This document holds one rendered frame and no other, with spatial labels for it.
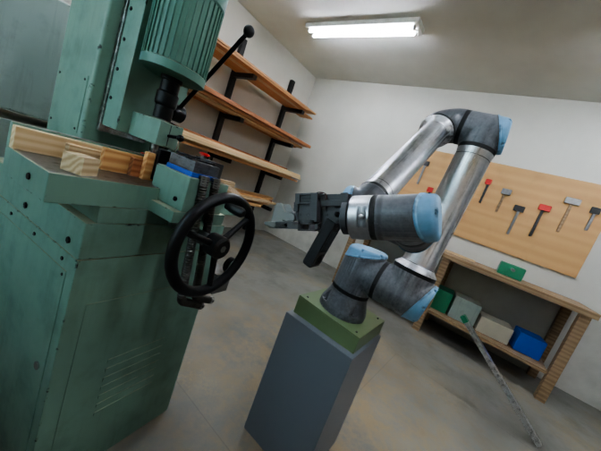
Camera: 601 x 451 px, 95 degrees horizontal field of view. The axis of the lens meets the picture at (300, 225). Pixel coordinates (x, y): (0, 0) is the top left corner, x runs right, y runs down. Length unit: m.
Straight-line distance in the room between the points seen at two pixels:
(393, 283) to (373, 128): 3.45
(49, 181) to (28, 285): 0.38
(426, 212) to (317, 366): 0.75
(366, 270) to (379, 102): 3.59
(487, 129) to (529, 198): 2.70
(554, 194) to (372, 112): 2.33
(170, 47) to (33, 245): 0.61
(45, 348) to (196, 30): 0.88
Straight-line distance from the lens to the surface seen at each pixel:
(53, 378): 0.97
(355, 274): 1.04
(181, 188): 0.75
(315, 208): 0.58
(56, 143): 0.88
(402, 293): 1.00
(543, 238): 3.74
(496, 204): 3.74
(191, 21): 0.94
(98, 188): 0.74
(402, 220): 0.52
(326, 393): 1.12
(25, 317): 1.04
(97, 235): 0.78
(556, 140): 3.93
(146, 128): 0.96
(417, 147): 0.91
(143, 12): 1.05
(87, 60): 1.13
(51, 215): 0.90
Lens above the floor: 1.04
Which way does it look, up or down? 9 degrees down
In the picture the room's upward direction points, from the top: 20 degrees clockwise
